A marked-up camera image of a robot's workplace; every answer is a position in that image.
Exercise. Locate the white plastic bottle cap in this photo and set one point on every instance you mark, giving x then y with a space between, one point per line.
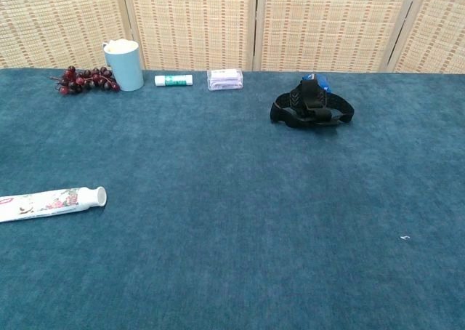
101 196

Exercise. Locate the floral white toothpaste tube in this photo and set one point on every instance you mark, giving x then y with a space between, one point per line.
43 204

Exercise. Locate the blue table mat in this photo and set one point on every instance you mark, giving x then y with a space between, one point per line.
232 199

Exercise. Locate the clear purple plastic box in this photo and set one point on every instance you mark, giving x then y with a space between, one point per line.
224 80

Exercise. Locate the white green glue stick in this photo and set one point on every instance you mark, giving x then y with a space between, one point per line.
174 80

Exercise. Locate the blue foil package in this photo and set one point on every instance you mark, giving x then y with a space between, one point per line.
323 81

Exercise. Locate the light blue mug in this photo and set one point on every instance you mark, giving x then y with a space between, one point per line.
125 72

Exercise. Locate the bamboo folding screen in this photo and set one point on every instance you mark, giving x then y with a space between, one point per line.
192 24

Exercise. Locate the dark red grape bunch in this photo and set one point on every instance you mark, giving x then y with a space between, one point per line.
95 78

